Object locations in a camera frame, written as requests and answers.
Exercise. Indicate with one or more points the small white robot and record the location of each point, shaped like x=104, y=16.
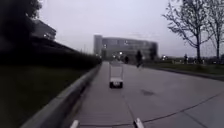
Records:
x=116, y=76

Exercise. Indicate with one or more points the person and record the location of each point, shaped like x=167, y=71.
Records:
x=138, y=58
x=126, y=59

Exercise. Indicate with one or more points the large grey building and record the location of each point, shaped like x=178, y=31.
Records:
x=126, y=46

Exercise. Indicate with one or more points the grey paved path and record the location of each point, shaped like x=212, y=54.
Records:
x=160, y=100

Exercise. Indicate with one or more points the grey stone kerb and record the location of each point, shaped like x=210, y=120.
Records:
x=63, y=103

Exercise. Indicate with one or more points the dark hedge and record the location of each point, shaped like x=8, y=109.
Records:
x=50, y=56

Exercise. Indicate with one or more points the robot's own part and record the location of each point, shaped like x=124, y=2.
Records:
x=139, y=123
x=74, y=124

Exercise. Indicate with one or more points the grass verge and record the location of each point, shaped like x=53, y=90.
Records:
x=186, y=67

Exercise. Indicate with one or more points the grey building with windows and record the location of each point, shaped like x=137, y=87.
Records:
x=45, y=31

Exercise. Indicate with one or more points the dark grass strip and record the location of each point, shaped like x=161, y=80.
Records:
x=30, y=90

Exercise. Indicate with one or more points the dark kerb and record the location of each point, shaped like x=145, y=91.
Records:
x=200, y=75

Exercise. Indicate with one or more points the bare tree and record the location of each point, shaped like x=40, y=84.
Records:
x=198, y=40
x=218, y=33

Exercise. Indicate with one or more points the dark leafy tree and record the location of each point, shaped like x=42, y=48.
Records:
x=16, y=20

